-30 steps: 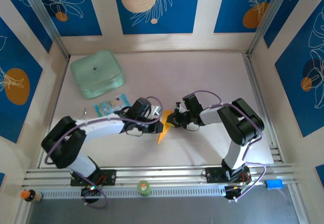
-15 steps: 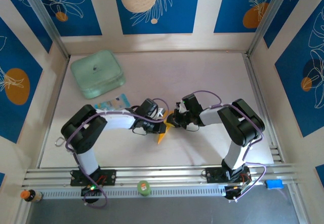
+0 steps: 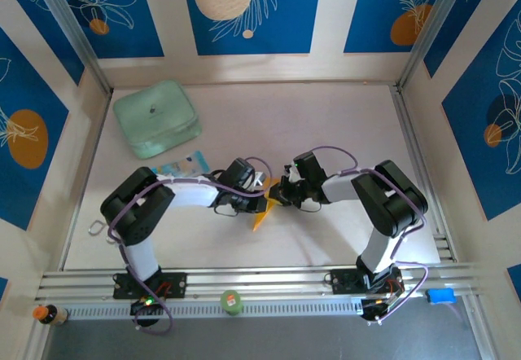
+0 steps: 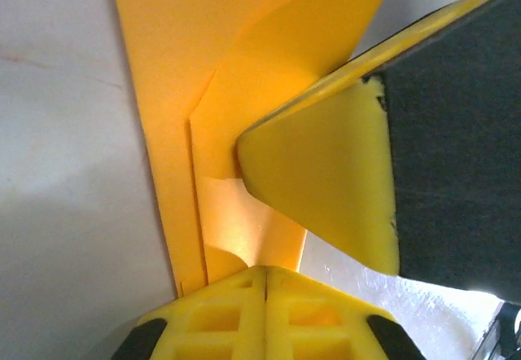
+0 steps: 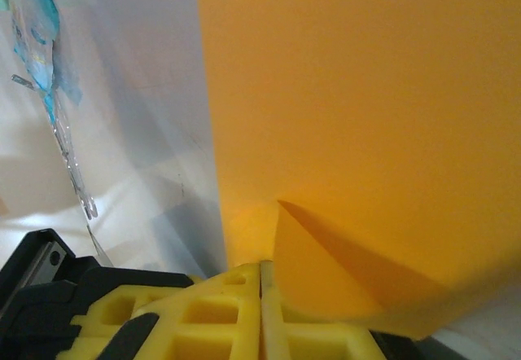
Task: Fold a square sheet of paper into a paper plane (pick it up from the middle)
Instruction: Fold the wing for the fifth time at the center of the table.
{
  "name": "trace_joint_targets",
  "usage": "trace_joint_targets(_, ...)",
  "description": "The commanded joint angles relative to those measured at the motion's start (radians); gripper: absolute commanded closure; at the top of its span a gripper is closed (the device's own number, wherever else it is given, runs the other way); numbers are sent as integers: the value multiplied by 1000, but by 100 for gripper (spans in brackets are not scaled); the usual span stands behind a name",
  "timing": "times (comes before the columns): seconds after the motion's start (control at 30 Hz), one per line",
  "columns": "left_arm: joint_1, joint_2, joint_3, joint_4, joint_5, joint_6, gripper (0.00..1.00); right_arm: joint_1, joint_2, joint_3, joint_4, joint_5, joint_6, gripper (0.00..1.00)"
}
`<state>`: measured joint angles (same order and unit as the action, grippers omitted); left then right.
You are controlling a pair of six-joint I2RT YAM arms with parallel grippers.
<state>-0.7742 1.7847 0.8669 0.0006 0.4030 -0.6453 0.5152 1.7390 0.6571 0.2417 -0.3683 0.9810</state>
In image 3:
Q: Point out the aluminium rail frame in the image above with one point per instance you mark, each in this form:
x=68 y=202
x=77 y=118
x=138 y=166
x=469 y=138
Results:
x=252 y=278

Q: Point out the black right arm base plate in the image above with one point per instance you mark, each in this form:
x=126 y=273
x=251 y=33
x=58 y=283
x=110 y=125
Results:
x=344 y=282

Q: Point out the green tape roll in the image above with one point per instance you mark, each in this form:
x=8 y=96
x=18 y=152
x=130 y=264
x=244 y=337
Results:
x=231 y=301

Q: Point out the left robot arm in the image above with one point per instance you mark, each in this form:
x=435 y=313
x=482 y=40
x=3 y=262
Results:
x=138 y=213

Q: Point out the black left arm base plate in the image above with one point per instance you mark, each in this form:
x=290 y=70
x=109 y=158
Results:
x=177 y=284

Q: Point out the blue box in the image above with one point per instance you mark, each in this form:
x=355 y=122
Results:
x=439 y=296

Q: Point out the brown bottle orange cap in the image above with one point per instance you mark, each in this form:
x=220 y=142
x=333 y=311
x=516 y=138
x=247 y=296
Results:
x=49 y=314

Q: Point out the light blue packet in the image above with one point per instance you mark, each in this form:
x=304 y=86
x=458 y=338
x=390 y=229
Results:
x=183 y=166

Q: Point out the silver scissors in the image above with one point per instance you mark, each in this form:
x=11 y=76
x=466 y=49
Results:
x=95 y=228

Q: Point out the mint green zip case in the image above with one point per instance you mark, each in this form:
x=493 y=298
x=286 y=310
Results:
x=152 y=111

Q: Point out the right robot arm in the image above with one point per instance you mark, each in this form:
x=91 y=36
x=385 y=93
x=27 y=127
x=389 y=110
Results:
x=390 y=205

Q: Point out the orange paper sheet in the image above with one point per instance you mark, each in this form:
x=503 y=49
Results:
x=260 y=219

